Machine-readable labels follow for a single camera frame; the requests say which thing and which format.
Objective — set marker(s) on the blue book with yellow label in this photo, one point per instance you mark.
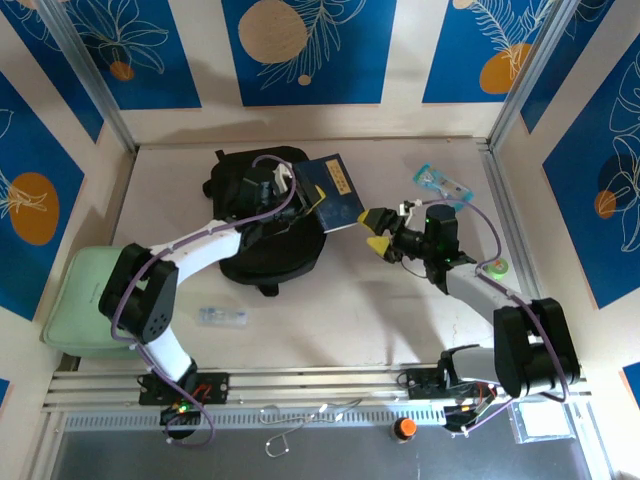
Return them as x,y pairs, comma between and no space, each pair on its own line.
335,200

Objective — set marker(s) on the black backpack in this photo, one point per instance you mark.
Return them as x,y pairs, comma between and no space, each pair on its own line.
280,260

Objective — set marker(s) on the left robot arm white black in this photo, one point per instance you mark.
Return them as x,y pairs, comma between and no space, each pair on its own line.
200,245

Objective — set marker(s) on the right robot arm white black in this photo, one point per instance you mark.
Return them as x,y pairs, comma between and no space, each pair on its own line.
475,285

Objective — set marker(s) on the blue blister pack of supplies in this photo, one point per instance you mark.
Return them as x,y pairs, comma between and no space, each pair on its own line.
440,180

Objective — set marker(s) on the mint green pencil case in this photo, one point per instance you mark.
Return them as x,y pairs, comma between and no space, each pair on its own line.
75,310

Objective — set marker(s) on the green tape roll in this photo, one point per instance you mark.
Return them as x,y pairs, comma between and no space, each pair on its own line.
496,268

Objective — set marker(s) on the clear plastic pen package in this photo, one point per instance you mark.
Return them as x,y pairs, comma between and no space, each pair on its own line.
222,316

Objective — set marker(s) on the orange emergency stop button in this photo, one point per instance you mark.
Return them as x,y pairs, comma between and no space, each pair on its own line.
404,430

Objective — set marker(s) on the black connector box with lights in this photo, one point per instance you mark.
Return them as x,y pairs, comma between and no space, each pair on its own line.
470,412
180,415

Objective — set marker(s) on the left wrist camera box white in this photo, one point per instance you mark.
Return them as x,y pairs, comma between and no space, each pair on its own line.
280,175

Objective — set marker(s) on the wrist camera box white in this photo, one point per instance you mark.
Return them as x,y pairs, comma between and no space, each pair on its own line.
407,206
280,175

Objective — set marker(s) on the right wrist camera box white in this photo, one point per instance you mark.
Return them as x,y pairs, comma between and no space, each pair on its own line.
407,206

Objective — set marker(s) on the aluminium side rail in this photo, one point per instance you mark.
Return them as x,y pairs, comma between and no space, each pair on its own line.
505,210

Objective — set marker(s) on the blue floral wall poster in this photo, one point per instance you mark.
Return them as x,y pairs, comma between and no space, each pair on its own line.
590,225
340,60
460,50
565,90
165,80
50,65
30,150

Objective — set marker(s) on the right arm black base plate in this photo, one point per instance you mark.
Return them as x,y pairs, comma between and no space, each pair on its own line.
422,385

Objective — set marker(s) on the aluminium rail frame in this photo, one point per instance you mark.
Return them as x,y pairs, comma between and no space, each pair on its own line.
310,382

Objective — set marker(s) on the aluminium corner post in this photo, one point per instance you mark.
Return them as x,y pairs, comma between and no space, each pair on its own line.
85,70
535,70

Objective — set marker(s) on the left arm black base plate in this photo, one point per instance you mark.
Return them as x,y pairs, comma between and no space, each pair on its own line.
215,387

